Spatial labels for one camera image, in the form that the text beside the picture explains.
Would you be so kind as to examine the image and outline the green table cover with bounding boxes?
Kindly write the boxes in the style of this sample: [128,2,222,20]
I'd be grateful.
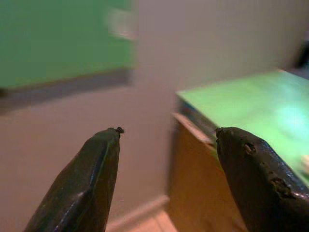
[175,69,309,189]

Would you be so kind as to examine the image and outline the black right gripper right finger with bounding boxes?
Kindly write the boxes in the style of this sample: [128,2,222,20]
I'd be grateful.
[215,126,309,232]

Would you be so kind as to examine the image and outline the white paper sheet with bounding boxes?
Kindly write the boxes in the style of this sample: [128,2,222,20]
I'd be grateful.
[105,6,139,41]

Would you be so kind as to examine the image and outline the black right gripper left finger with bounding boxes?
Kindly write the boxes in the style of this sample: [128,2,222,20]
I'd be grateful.
[23,127,125,232]

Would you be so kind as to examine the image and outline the green wall sheet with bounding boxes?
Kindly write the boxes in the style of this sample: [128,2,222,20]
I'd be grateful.
[0,0,136,90]

